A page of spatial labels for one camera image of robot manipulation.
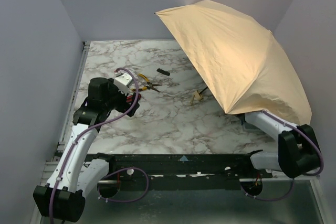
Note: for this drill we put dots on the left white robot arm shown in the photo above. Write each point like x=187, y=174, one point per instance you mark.
x=64, y=195

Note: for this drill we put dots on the aluminium frame rail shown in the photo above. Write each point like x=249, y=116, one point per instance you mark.
x=49, y=168

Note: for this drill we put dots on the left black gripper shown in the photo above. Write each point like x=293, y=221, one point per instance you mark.
x=130, y=106

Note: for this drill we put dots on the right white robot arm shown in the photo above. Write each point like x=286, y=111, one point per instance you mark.
x=298, y=152

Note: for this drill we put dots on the beige umbrella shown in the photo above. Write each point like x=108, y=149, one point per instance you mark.
x=241, y=62

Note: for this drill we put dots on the yellow handled pliers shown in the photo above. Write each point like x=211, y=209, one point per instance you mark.
x=149, y=85

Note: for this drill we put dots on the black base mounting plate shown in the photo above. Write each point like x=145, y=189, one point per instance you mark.
x=177, y=171

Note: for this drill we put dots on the red black utility knife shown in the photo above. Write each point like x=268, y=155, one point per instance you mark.
x=131, y=98

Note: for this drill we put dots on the clear plastic screw box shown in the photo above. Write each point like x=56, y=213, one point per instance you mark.
x=247, y=126

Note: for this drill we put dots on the black bit holder strip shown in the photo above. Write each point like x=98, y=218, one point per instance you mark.
x=164, y=72

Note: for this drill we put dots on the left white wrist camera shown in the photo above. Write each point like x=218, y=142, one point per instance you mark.
x=123, y=82

